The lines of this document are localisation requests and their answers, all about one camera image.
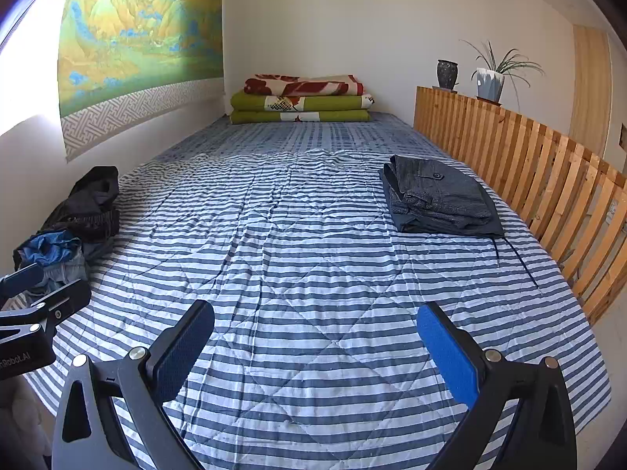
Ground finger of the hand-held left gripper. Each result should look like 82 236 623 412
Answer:
0 263 45 300
0 279 93 340

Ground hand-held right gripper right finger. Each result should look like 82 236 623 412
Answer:
416 302 579 470

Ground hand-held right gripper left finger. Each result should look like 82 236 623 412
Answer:
51 300 216 470

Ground black yellow-striped garment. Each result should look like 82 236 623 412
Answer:
42 208 121 258

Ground grey-blue jeans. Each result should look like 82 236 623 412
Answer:
29 255 90 295

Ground crumpled blue garment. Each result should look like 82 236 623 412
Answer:
18 231 82 266

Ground blue white striped bed quilt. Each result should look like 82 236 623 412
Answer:
24 149 613 470

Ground green floral folded quilt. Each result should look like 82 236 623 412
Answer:
231 90 376 112
230 109 372 125

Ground blue checked bed sheet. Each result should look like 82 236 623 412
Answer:
161 112 473 167

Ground potted plant in white pot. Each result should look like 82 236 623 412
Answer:
459 39 546 107

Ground dark ceramic vase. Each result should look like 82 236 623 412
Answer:
437 60 459 93

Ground dark folded drawstring garment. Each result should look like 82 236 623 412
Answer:
391 191 536 281

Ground wooden slatted bed rail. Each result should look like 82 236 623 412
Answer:
414 85 627 326

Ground landscape painting wall scroll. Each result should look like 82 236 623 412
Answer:
58 0 225 162

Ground light wooden wall panel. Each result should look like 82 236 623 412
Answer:
571 24 614 158

